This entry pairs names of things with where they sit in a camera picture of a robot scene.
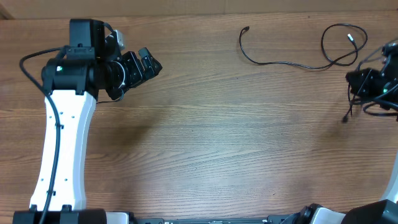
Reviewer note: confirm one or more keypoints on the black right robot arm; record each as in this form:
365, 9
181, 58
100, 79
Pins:
383, 211

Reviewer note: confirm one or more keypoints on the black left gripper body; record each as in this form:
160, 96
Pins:
124, 74

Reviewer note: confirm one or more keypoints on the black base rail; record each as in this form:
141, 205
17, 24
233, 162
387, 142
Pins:
271, 219

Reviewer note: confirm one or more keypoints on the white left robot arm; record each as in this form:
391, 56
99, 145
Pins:
70, 84

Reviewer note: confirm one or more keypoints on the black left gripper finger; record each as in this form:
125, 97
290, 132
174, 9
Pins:
147, 59
150, 73

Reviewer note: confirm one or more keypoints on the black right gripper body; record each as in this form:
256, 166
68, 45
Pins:
370, 85

